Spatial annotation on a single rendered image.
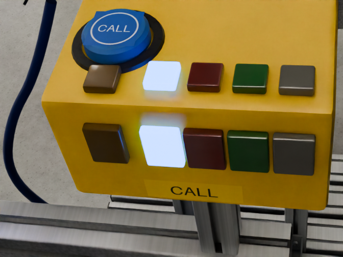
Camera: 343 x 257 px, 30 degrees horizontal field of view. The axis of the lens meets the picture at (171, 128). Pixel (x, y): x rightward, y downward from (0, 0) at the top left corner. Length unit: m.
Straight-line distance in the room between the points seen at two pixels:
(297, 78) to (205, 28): 0.07
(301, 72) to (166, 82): 0.07
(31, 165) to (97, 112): 1.44
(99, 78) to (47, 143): 1.47
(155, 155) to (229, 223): 0.14
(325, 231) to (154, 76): 1.14
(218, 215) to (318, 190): 0.12
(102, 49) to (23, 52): 1.77
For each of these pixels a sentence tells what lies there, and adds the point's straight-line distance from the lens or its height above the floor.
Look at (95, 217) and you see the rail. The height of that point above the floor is 0.86.
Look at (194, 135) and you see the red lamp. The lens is 0.34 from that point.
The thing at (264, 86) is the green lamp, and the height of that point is 1.08.
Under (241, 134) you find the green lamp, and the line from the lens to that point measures 0.34.
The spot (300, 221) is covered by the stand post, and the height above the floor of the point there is 0.19.
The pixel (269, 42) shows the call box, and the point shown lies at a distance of 0.36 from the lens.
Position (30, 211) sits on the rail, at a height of 0.86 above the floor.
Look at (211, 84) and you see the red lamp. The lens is 0.34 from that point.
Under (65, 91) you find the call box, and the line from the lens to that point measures 0.36.
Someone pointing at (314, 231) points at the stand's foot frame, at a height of 0.08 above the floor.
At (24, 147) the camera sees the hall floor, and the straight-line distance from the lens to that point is 1.84.
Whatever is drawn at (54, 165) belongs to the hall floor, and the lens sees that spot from 1.76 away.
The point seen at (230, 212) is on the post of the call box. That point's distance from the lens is 0.47.
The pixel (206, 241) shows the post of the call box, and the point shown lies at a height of 0.88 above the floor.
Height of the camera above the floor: 1.31
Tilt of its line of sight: 48 degrees down
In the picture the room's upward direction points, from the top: 12 degrees counter-clockwise
